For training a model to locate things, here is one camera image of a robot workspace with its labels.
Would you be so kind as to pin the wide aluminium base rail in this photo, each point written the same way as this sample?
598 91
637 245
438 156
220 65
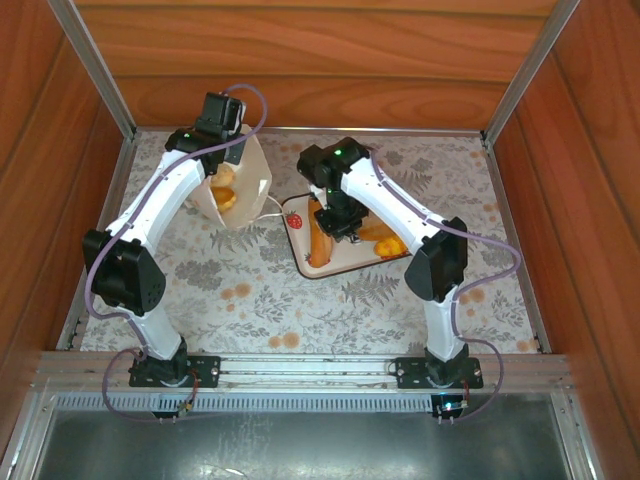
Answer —
300 370

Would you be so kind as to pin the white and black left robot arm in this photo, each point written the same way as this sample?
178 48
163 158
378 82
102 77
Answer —
165 195

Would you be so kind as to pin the aluminium frame post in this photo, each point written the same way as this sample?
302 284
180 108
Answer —
92 65
530 70

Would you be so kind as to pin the strawberry print tray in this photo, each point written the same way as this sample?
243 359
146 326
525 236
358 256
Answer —
345 260

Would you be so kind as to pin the pale round fake bun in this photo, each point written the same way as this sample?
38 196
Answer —
224 175

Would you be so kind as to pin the white paper bag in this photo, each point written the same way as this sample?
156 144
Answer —
252 185

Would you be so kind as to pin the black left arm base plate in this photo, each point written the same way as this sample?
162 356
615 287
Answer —
207 370

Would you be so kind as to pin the flaky fake pastry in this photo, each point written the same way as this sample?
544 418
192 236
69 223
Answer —
377 232

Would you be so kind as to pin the orange pumpkin shaped fake bun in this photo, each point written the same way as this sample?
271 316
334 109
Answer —
390 248

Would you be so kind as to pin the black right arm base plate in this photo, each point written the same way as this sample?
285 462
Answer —
410 370

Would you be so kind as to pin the long golden fake bread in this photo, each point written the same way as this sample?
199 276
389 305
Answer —
320 245

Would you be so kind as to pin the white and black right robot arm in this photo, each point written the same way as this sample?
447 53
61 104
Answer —
390 200

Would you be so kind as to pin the small orange fake bread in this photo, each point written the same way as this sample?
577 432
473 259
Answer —
223 198

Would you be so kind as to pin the floral print tablecloth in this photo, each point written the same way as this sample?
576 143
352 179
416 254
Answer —
250 310

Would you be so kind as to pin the grey metal sheet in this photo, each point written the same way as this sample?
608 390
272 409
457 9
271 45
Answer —
300 445

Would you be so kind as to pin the small circuit board green light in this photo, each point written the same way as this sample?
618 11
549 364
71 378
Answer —
450 406

